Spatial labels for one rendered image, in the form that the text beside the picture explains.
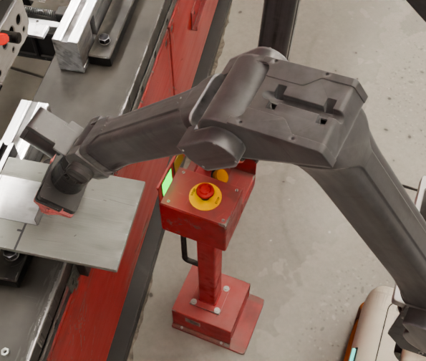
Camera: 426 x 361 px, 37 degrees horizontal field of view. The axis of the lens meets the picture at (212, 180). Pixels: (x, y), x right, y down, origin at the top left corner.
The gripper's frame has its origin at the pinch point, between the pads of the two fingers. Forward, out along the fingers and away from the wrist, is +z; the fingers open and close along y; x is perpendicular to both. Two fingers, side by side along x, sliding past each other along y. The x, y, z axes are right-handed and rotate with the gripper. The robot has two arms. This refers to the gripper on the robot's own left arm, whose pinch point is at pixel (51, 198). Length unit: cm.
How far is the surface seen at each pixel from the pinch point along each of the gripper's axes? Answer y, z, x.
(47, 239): 7.2, 0.6, 2.1
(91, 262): 9.7, -3.9, 9.5
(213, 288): -21, 53, 60
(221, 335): -14, 67, 73
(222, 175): -29.8, 12.6, 36.1
